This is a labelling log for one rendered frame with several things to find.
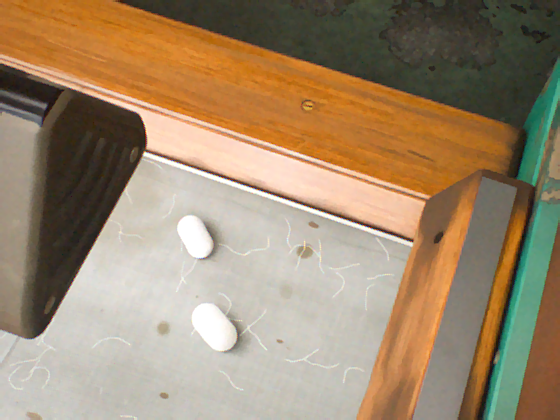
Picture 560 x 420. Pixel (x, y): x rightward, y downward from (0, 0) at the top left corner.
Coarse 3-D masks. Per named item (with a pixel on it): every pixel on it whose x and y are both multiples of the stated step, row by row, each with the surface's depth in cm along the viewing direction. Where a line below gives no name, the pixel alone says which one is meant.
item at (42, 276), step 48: (0, 96) 21; (48, 96) 21; (0, 144) 21; (48, 144) 21; (96, 144) 24; (144, 144) 28; (0, 192) 22; (48, 192) 22; (96, 192) 25; (0, 240) 22; (48, 240) 23; (0, 288) 23; (48, 288) 24
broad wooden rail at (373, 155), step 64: (0, 0) 68; (64, 0) 69; (64, 64) 65; (128, 64) 66; (192, 64) 66; (256, 64) 66; (192, 128) 63; (256, 128) 63; (320, 128) 63; (384, 128) 64; (448, 128) 64; (512, 128) 64; (320, 192) 62; (384, 192) 61
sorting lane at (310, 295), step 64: (128, 192) 63; (192, 192) 63; (256, 192) 63; (128, 256) 60; (192, 256) 60; (256, 256) 60; (320, 256) 61; (384, 256) 61; (64, 320) 57; (128, 320) 57; (256, 320) 58; (320, 320) 58; (384, 320) 58; (0, 384) 55; (64, 384) 55; (128, 384) 55; (192, 384) 55; (256, 384) 56; (320, 384) 56
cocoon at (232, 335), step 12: (204, 312) 56; (216, 312) 56; (204, 324) 55; (216, 324) 55; (228, 324) 56; (204, 336) 56; (216, 336) 55; (228, 336) 55; (216, 348) 55; (228, 348) 56
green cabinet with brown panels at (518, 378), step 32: (544, 160) 52; (544, 192) 48; (544, 224) 47; (544, 256) 46; (512, 288) 47; (544, 288) 45; (512, 320) 44; (544, 320) 42; (512, 352) 43; (544, 352) 40; (512, 384) 42; (544, 384) 38; (480, 416) 44; (512, 416) 42; (544, 416) 36
